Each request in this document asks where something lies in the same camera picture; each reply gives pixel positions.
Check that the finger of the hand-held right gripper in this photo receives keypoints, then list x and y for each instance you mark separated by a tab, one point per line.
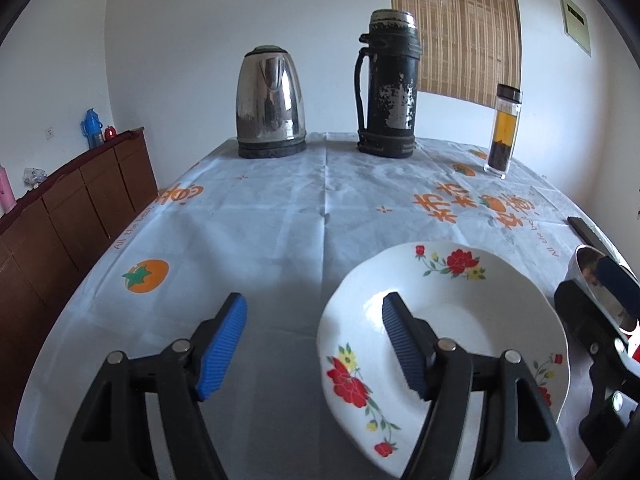
617	275
575	310

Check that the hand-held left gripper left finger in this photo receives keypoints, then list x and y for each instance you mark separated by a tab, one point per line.
222	345

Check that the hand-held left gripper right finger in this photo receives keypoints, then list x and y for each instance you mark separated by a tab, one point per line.
405	345

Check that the stainless steel bowl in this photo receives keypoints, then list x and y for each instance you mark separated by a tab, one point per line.
592	265

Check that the red flower plate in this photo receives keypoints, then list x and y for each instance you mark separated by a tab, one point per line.
450	285

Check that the printed pale blue tablecloth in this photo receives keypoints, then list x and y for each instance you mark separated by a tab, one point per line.
280	240

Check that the glass tea bottle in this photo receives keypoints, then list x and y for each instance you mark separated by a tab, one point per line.
502	130

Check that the brown wooden sideboard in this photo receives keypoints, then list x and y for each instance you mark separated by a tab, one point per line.
75	200

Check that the small red ornament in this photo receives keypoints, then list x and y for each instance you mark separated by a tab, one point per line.
110	133

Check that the stainless steel electric kettle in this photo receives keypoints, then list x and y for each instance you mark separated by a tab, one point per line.
270	100

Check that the worn black thermos flask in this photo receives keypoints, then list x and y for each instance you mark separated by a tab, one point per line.
390	95

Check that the blue thermos bottle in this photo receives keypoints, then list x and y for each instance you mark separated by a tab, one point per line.
92	130

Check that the clear plastic bag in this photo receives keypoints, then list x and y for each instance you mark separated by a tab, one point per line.
34	176

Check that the pink thermos bottle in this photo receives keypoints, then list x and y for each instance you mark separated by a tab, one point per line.
6	192

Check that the bamboo window blind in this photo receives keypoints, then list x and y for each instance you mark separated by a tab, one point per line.
460	35

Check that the pale green wall panel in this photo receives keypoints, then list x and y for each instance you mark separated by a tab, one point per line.
575	22

